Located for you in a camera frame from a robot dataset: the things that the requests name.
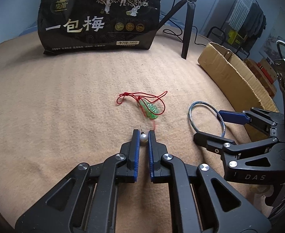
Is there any white pearl earring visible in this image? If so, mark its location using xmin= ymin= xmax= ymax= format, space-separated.
xmin=140 ymin=126 xmax=148 ymax=146

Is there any blue bangle bracelet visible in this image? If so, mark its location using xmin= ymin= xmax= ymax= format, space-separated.
xmin=188 ymin=101 xmax=227 ymax=138

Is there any open cardboard box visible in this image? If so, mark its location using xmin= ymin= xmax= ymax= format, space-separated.
xmin=197 ymin=42 xmax=280 ymax=142

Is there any orange box on floor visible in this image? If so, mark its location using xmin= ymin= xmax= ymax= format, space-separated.
xmin=243 ymin=58 xmax=277 ymax=98

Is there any tan blanket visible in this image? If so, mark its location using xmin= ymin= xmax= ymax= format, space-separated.
xmin=0 ymin=25 xmax=274 ymax=233

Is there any black metal rack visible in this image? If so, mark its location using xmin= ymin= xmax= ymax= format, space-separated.
xmin=206 ymin=26 xmax=250 ymax=58

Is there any hanging clothes and towel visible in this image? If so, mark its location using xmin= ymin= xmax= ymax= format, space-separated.
xmin=226 ymin=0 xmax=266 ymax=39

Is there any black tripod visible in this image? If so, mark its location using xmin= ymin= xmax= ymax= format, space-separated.
xmin=158 ymin=0 xmax=197 ymax=59

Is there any black snack bag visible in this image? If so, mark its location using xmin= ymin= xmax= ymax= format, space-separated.
xmin=38 ymin=0 xmax=161 ymax=55

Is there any green jade pendant red cord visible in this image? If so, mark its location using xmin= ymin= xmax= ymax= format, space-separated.
xmin=115 ymin=90 xmax=169 ymax=130

